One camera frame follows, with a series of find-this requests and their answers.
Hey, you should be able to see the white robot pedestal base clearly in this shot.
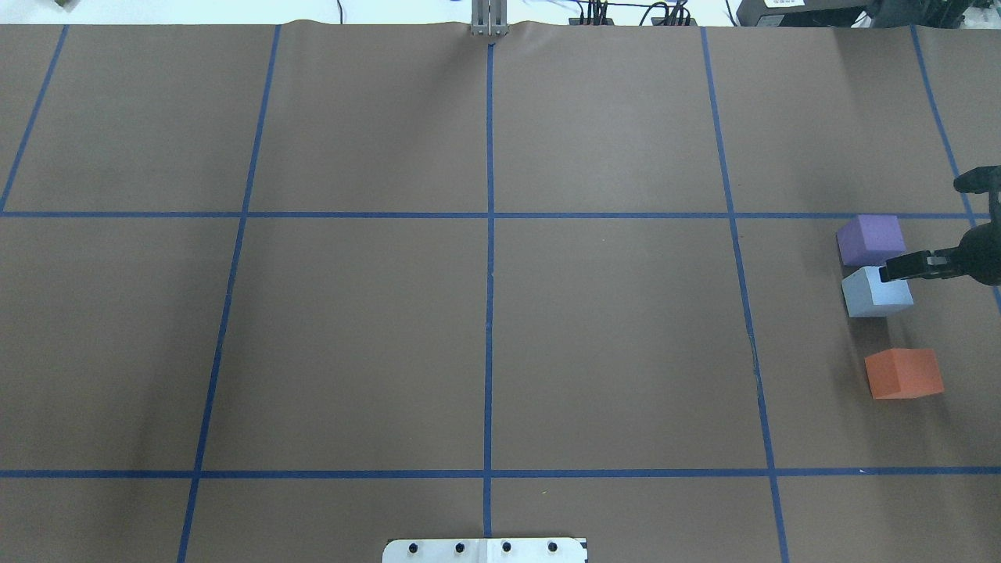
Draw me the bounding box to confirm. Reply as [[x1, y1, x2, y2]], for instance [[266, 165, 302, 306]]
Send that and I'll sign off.
[[382, 537, 589, 562]]

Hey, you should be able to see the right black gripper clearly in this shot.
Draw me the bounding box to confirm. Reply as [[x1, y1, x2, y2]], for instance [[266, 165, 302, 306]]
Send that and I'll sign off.
[[879, 222, 1000, 286]]

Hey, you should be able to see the light blue foam block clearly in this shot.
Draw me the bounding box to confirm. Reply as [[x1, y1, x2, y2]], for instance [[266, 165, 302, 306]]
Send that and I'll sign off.
[[841, 266, 915, 318]]

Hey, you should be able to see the purple foam block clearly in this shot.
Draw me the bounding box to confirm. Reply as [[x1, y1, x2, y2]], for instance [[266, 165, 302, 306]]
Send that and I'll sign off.
[[835, 214, 906, 267]]

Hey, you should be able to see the orange foam block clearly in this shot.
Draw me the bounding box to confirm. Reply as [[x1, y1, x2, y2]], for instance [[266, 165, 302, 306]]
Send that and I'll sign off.
[[864, 348, 945, 400]]

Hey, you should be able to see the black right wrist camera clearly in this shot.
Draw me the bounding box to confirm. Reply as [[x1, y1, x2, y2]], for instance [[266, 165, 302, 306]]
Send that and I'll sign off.
[[953, 165, 1000, 195]]

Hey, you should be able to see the aluminium frame post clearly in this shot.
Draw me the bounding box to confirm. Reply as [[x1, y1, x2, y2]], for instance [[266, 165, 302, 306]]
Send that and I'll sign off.
[[471, 0, 510, 37]]

